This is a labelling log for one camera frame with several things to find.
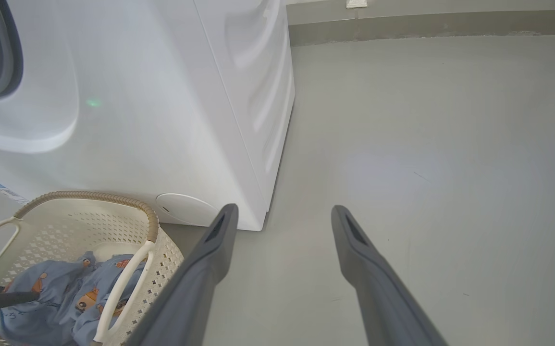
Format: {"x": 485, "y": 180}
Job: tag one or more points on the cream perforated laundry basket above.
{"x": 66, "y": 226}

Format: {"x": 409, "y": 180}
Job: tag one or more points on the white washing machine body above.
{"x": 138, "y": 120}

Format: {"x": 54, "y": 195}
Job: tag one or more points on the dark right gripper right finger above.
{"x": 378, "y": 298}

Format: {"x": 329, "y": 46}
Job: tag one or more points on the round white filter cover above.
{"x": 181, "y": 209}

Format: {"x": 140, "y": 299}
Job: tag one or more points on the blue energy label sticker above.
{"x": 3, "y": 191}

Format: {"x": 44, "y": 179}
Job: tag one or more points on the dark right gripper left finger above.
{"x": 195, "y": 288}

